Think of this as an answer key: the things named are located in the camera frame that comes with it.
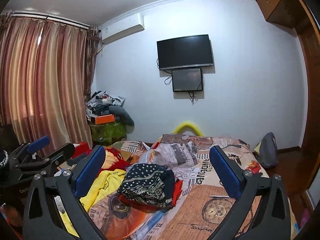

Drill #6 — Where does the brown wooden wardrobe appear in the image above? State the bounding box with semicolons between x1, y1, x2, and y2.
255;0;319;198

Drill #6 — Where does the yellow curved pillow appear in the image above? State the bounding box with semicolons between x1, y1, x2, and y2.
173;121;204;137

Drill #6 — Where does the orange box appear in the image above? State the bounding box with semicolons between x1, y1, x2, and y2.
95;114;115;125

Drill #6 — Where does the small black wall monitor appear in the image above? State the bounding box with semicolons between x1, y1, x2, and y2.
171;68;203;93

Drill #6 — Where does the navy patterned shirt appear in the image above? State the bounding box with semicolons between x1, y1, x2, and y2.
117;163;176;208

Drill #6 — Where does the white air conditioner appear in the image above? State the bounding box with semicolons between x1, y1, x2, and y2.
99;13;145;45

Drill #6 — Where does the black wall television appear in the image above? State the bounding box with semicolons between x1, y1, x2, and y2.
157;34;214;70

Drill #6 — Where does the grey bag on floor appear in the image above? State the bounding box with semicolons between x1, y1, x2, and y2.
254;132;278;168

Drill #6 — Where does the red plush toy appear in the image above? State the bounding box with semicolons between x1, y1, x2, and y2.
101;147;132;171

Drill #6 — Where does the newspaper print bed sheet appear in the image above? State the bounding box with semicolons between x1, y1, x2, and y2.
88;134;267;239

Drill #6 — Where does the yellow printed garment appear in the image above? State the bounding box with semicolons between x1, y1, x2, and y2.
54;169;126;237

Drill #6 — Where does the green covered side table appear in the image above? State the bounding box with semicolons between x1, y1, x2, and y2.
90;121;127;146

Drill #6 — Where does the grey clothes pile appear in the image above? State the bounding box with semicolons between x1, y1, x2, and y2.
86;90;135;127

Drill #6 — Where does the pink striped curtain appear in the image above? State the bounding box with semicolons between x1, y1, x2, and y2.
1;12;99;155

